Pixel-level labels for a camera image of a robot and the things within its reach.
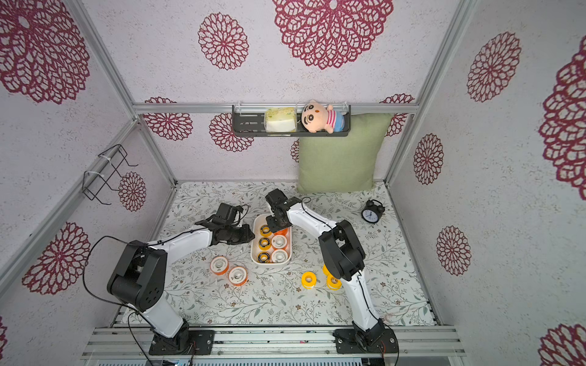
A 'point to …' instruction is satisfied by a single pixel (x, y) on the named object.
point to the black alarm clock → (372, 211)
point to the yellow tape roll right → (332, 282)
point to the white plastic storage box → (258, 220)
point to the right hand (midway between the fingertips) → (273, 222)
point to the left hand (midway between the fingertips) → (254, 236)
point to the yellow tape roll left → (308, 280)
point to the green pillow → (338, 164)
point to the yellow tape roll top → (326, 271)
